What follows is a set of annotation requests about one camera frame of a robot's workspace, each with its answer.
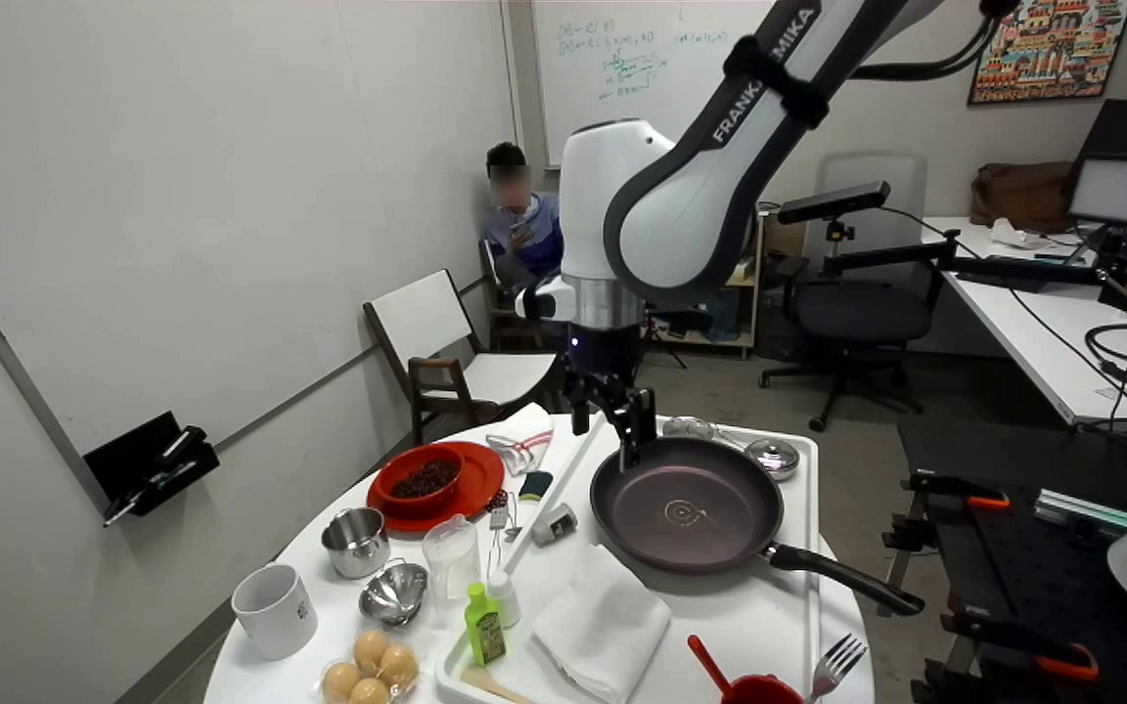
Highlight shallow steel bowl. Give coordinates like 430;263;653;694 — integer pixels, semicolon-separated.
358;559;435;628

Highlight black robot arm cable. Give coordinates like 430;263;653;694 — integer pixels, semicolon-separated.
851;0;1027;84

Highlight black office chair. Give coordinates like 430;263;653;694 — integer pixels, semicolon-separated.
761;147;950;435

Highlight white teal flat tool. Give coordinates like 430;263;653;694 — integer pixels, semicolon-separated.
1035;483;1127;534

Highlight white red striped cloth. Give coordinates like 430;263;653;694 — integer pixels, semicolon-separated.
480;397;561;478

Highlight dark brown beans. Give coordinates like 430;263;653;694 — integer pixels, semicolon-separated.
390;460;461;499

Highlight red bowl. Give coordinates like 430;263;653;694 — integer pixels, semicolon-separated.
370;447;470;517
364;439;510;538

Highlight seated person in blue sweater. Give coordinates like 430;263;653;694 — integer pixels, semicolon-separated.
479;140;569;295

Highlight black orange bar clamp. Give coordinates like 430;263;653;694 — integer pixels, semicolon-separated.
941;602;1105;687
903;464;1018;520

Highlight large blank wall whiteboard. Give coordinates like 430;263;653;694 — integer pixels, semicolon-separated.
0;0;518;520

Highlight white mug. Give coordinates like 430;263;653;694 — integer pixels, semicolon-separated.
226;559;320;661

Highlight black marker tray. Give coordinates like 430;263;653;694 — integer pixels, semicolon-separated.
79;408;223;531

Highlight wooden utensil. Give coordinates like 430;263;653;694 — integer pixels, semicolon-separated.
457;666;533;704

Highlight green squeeze bottle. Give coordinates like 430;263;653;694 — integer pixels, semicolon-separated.
461;581;513;674

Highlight wall whiteboard with writing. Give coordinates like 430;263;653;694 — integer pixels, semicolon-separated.
527;0;761;172

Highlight dark frying pan black handle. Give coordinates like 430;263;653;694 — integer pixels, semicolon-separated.
587;430;929;619

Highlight small black grey gadget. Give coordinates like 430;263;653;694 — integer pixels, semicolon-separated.
527;504;580;547

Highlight clear plastic cup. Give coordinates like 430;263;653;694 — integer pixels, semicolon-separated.
420;517;480;602

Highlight white wooden folding chair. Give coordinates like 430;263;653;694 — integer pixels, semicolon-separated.
364;267;565;447

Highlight tall steel cup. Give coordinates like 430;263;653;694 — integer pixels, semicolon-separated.
317;504;390;581

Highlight steel pot lid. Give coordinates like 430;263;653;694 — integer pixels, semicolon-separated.
740;435;808;483

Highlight brown cardboard box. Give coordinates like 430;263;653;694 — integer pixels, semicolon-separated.
966;157;1080;234

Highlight white desk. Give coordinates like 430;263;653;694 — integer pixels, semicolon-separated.
925;211;1127;435

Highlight wooden storage shelf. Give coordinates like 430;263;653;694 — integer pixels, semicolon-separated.
714;208;812;355

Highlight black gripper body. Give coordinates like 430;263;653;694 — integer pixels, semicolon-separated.
561;325;659;395

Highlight white towel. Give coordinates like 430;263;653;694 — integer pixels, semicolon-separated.
527;569;676;704

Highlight colourful wall poster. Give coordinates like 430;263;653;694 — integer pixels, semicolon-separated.
966;0;1127;108

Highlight red measuring cup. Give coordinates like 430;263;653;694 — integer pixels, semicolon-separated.
685;628;812;704

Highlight black perforated mounting table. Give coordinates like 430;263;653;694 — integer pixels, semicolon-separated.
894;415;1127;704

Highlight silver fork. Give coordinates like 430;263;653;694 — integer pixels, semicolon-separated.
808;628;870;704

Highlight clear plastic syringe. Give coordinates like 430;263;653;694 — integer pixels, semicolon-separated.
484;496;523;547

